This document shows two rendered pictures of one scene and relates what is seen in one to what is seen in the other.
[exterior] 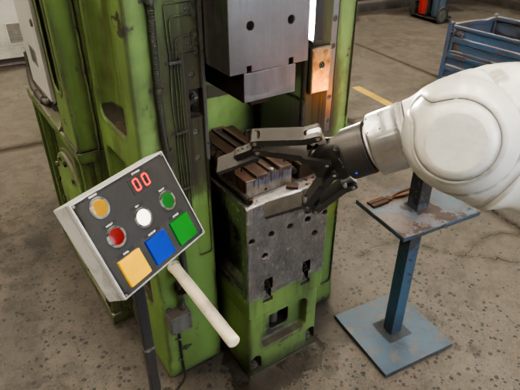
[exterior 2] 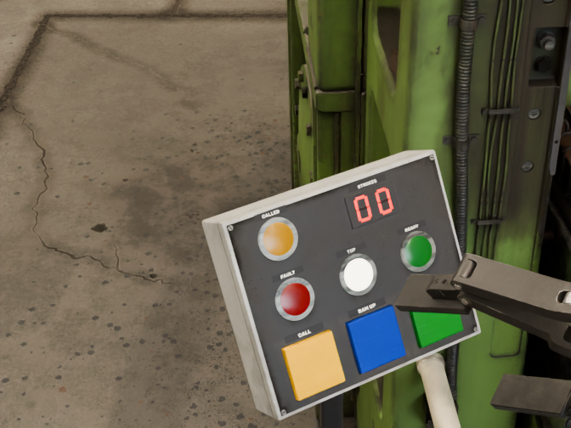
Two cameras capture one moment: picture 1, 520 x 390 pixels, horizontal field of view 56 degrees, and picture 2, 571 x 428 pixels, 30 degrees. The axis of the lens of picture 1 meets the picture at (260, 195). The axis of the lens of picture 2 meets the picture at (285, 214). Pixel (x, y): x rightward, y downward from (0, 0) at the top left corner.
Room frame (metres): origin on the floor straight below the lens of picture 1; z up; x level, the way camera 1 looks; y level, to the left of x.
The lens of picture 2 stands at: (0.06, -0.18, 2.02)
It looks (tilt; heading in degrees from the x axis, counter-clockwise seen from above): 36 degrees down; 31
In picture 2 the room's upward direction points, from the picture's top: 2 degrees counter-clockwise
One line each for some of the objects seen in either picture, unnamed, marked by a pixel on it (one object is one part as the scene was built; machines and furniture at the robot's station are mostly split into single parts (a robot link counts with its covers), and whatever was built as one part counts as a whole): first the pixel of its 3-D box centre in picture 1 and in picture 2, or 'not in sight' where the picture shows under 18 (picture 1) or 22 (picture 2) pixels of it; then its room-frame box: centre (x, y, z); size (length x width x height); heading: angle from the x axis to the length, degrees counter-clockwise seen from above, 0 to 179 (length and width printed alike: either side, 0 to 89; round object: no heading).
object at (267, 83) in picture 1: (236, 66); not in sight; (1.68, 0.08, 1.32); 0.42 x 0.20 x 0.10; 34
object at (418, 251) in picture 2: (167, 200); (418, 251); (1.17, 0.26, 1.09); 0.05 x 0.03 x 0.04; 124
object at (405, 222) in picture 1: (416, 206); not in sight; (1.67, -0.65, 0.74); 0.40 x 0.30 x 0.02; 117
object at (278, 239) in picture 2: (99, 207); (278, 239); (1.02, 0.40, 1.16); 0.05 x 0.03 x 0.04; 124
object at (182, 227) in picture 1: (182, 228); (433, 314); (1.15, 0.23, 1.01); 0.07 x 0.05 x 0.07; 149
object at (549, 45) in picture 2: (194, 102); (545, 54); (1.53, 0.22, 1.24); 0.03 x 0.03 x 0.07; 34
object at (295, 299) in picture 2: (116, 236); (295, 299); (1.00, 0.37, 1.09); 0.05 x 0.03 x 0.04; 124
